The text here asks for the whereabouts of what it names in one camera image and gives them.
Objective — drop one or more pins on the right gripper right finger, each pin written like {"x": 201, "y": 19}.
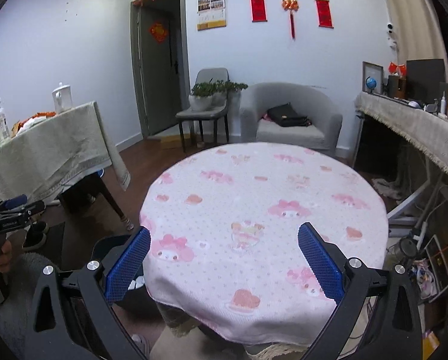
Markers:
{"x": 393, "y": 330}

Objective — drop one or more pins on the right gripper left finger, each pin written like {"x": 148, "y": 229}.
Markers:
{"x": 71, "y": 315}

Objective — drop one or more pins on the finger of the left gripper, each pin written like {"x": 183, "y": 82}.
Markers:
{"x": 13, "y": 203}

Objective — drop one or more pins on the dark teal trash bin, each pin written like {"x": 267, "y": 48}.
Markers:
{"x": 136, "y": 300}

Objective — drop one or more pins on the person's left hand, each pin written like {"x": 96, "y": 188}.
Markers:
{"x": 5, "y": 257}

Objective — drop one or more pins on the black shoe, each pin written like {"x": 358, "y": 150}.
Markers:
{"x": 36, "y": 236}

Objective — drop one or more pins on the dark table leg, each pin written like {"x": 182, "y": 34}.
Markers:
{"x": 102, "y": 188}

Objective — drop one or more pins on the white kettle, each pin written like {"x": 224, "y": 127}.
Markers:
{"x": 62, "y": 98}

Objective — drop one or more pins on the pink cartoon tablecloth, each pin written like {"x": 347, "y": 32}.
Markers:
{"x": 224, "y": 226}

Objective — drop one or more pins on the beige fringed desk cloth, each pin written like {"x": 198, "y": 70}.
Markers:
{"x": 426, "y": 132}

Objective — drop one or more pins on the potted green plant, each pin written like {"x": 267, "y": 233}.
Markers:
{"x": 212, "y": 93}

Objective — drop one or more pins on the grey armchair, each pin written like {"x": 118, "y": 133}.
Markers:
{"x": 321, "y": 136}

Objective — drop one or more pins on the grey door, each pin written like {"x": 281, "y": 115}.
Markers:
{"x": 158, "y": 45}

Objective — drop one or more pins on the grey dining chair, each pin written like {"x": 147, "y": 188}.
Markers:
{"x": 213, "y": 115}

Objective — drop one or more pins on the black handbag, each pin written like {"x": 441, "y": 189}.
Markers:
{"x": 286, "y": 116}

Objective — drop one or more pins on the small blue globe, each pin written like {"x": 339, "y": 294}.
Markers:
{"x": 370, "y": 84}

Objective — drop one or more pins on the black monitor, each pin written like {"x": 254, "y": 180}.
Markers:
{"x": 423, "y": 79}

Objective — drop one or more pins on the framed picture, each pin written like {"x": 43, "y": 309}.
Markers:
{"x": 373, "y": 70}

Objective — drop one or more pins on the beige curtain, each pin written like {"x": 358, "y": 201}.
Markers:
{"x": 417, "y": 31}

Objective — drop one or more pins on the wall calendar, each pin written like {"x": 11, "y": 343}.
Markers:
{"x": 211, "y": 14}

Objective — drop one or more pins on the white security camera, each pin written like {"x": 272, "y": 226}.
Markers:
{"x": 391, "y": 36}

